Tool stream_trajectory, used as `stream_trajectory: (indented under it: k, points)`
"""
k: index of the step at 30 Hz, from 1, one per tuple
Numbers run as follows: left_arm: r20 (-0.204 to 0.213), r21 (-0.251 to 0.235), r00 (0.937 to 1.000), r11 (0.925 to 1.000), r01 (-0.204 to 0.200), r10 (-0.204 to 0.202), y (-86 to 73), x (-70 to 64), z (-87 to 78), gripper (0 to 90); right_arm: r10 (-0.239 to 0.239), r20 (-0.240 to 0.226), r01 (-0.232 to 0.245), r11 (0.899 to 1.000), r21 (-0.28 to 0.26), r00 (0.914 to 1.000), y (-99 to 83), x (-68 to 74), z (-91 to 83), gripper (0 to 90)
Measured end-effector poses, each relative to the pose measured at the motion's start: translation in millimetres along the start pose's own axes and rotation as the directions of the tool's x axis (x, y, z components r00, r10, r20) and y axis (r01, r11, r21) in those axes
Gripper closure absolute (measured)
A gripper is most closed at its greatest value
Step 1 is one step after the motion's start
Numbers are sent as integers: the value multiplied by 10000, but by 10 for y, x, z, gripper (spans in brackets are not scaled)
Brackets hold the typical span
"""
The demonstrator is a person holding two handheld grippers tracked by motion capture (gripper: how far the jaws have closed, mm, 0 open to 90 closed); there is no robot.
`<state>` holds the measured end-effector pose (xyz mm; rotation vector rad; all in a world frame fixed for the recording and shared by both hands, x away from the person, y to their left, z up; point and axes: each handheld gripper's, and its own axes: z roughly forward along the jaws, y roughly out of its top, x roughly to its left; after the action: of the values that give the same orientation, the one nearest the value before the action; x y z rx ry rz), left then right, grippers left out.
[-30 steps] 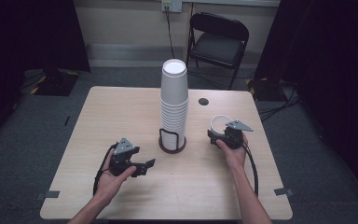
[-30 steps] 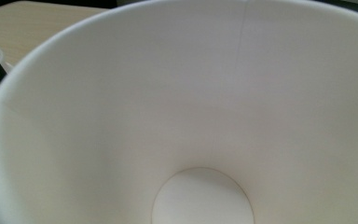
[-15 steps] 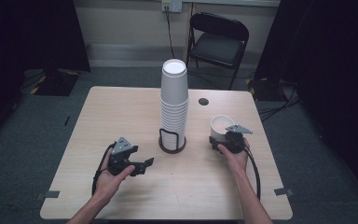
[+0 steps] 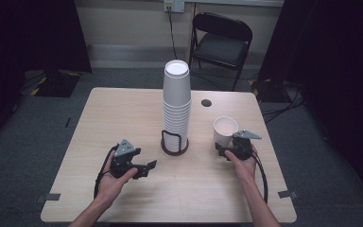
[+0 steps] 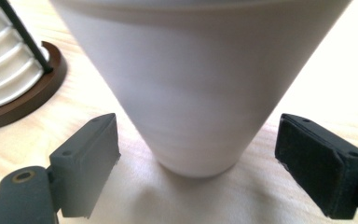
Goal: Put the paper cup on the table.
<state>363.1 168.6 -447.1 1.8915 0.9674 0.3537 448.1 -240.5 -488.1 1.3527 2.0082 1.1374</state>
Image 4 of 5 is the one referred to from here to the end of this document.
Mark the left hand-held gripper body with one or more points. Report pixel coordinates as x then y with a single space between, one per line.
124 148

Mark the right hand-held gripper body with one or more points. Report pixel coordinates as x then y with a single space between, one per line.
244 145

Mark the single white paper cup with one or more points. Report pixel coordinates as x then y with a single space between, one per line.
224 129

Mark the stack of white paper cups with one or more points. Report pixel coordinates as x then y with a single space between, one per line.
176 97

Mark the person's right hand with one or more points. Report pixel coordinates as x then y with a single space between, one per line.
245 168

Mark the person's left hand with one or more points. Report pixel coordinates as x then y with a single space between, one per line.
110 186

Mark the black round table grommet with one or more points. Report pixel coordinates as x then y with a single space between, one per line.
206 102

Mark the black stand base yellow tape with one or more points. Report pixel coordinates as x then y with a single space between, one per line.
56 83
271 91

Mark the grey tape strip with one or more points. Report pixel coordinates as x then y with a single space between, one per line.
287 194
48 197

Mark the black folding chair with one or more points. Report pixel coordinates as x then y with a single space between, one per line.
222 47

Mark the dark curtain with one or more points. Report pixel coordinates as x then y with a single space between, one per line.
334 63
28 47

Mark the white wall socket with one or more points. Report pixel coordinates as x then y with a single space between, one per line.
174 5

